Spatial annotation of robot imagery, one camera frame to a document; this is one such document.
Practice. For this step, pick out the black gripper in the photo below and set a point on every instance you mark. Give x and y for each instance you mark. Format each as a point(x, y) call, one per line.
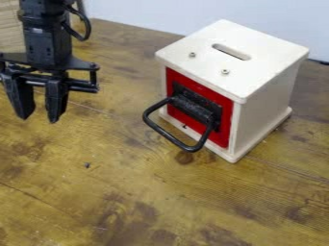
point(45, 65)

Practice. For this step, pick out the white wooden drawer box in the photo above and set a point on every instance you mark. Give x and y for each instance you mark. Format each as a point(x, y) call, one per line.
point(243, 70)

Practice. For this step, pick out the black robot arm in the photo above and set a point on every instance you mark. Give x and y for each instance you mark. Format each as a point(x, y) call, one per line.
point(51, 25)

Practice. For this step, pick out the red drawer front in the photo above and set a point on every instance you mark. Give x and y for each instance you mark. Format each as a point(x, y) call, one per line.
point(196, 105)

